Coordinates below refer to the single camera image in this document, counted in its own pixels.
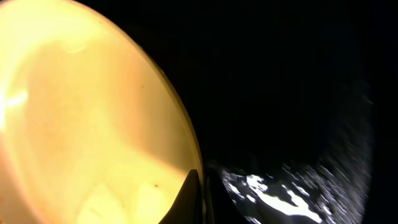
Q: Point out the yellow plate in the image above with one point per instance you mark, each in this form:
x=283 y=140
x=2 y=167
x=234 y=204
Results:
x=92 y=131

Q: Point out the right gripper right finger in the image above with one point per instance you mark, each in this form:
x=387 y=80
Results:
x=220 y=208

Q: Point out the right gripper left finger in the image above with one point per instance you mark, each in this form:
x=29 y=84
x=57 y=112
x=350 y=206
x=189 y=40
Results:
x=187 y=207

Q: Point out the black round tray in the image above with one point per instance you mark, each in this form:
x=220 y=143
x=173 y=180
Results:
x=277 y=95

